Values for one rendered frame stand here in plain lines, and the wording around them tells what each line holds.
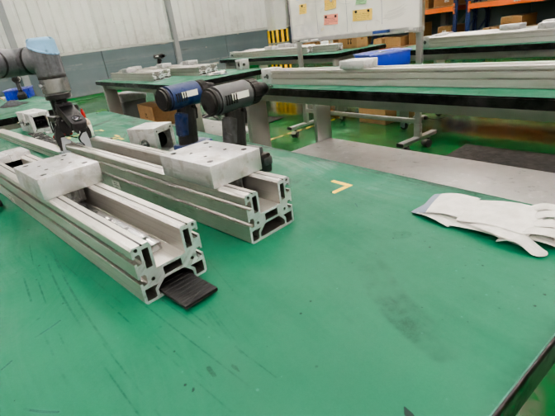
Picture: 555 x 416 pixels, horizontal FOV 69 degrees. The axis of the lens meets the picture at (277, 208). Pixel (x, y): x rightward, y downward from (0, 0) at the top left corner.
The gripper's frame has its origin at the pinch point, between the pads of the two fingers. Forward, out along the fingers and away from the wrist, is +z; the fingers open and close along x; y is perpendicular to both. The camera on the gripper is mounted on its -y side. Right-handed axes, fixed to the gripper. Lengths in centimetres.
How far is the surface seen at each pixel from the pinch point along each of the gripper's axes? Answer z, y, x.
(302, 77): -3, 34, -142
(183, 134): -8.4, -39.6, -14.2
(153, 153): -7.0, -43.4, -3.0
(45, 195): -8, -53, 23
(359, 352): 1, -112, 13
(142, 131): -7.2, -17.7, -13.6
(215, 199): -5, -77, 4
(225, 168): -10, -78, 2
